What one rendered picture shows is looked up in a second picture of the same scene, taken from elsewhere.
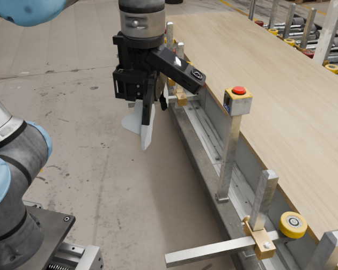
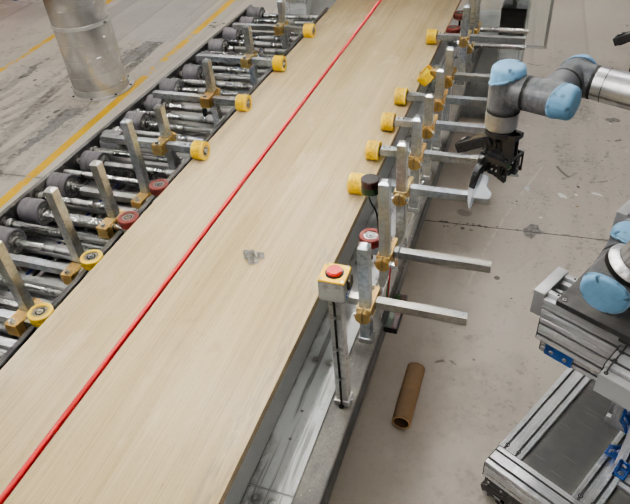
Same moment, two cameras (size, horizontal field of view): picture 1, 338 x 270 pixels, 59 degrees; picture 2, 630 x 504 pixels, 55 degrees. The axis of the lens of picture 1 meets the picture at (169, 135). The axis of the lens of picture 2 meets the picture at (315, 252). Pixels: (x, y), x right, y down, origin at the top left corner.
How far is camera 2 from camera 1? 1.93 m
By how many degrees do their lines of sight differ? 97
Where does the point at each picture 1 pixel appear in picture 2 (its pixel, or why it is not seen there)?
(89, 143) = not seen: outside the picture
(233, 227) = (360, 364)
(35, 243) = not seen: hidden behind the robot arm
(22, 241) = not seen: hidden behind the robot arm
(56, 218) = (575, 303)
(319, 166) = (243, 312)
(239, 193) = (298, 426)
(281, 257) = (324, 344)
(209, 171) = (324, 447)
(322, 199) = (287, 286)
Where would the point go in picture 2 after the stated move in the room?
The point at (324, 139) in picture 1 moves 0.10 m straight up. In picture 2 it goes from (183, 338) to (176, 315)
